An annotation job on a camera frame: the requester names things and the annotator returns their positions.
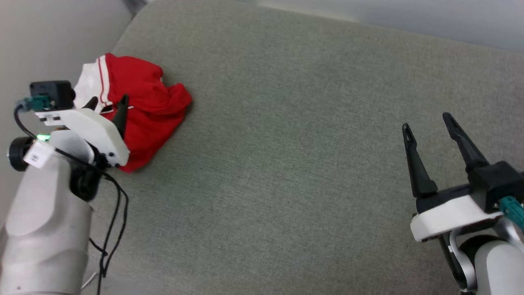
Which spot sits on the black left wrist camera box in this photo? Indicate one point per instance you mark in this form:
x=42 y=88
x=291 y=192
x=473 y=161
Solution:
x=53 y=92

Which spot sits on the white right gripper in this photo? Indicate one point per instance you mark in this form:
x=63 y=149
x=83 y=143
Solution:
x=450 y=217

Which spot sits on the white paper label tag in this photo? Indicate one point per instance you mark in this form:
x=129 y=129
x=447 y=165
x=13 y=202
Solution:
x=39 y=155

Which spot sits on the grey fabric sofa cushion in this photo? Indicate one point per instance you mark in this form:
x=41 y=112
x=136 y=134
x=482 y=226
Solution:
x=294 y=155

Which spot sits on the red and white basketball jersey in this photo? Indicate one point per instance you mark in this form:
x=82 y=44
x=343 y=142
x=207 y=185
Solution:
x=151 y=102

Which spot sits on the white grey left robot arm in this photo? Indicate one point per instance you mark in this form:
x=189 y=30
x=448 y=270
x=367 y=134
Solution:
x=45 y=229

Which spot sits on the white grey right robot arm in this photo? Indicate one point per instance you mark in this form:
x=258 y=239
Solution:
x=499 y=266

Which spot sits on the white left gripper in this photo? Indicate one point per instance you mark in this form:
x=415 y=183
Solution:
x=96 y=131

